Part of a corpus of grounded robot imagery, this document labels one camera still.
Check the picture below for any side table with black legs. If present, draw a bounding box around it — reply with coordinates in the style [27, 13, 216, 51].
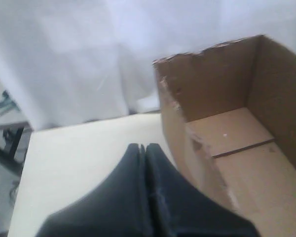
[0, 83, 32, 177]

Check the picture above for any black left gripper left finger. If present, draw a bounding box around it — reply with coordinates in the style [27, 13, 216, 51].
[37, 144, 148, 237]

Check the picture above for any white backdrop curtain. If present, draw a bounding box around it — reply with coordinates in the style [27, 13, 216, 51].
[0, 0, 296, 130]

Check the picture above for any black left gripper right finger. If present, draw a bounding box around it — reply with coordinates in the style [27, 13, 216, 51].
[88, 143, 145, 237]

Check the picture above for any torn cardboard box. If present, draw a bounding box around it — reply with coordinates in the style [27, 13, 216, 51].
[153, 35, 296, 237]

